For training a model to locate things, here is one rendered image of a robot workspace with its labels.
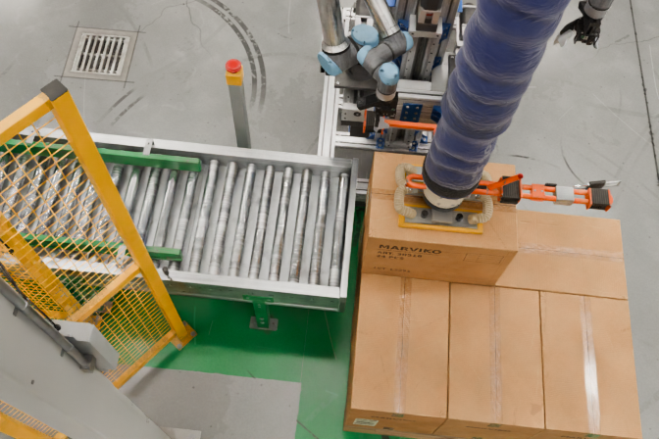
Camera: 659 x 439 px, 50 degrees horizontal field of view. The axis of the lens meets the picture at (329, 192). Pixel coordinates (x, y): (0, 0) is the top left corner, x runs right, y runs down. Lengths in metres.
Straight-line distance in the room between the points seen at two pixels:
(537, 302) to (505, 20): 1.69
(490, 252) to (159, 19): 2.74
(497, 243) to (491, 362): 0.55
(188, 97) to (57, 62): 0.85
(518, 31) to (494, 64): 0.15
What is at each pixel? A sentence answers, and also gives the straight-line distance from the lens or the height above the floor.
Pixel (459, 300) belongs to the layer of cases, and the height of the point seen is 0.54.
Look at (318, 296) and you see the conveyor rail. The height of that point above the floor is 0.59.
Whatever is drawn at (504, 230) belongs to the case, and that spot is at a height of 0.94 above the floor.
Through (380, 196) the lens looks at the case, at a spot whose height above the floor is 0.94.
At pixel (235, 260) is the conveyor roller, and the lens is 3.23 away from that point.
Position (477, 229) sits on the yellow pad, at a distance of 2.90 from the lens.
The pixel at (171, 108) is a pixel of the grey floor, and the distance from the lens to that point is 4.33.
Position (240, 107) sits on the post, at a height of 0.76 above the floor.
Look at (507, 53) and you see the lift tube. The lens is 2.01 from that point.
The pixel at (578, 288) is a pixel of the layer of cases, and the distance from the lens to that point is 3.41.
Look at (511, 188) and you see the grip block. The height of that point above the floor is 1.09.
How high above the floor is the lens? 3.53
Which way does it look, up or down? 62 degrees down
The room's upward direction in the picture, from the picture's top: 5 degrees clockwise
